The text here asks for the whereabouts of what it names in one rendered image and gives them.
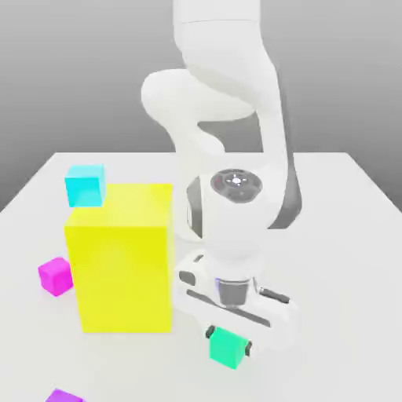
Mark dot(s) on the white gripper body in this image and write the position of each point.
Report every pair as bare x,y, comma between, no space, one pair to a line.
276,317

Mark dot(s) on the large yellow box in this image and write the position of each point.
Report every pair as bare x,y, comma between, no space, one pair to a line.
122,270

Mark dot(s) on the small cyan cube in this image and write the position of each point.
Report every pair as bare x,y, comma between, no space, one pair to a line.
84,186

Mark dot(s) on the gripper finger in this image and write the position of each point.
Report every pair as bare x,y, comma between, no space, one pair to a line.
209,331
247,348

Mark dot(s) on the small magenta cube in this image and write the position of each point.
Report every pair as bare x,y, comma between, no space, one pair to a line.
55,276

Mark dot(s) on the small green cube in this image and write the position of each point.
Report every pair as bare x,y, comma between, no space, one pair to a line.
226,347

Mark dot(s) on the small purple cube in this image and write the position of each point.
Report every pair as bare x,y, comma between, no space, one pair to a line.
64,396

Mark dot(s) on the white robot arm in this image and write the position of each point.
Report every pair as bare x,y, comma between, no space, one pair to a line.
232,94

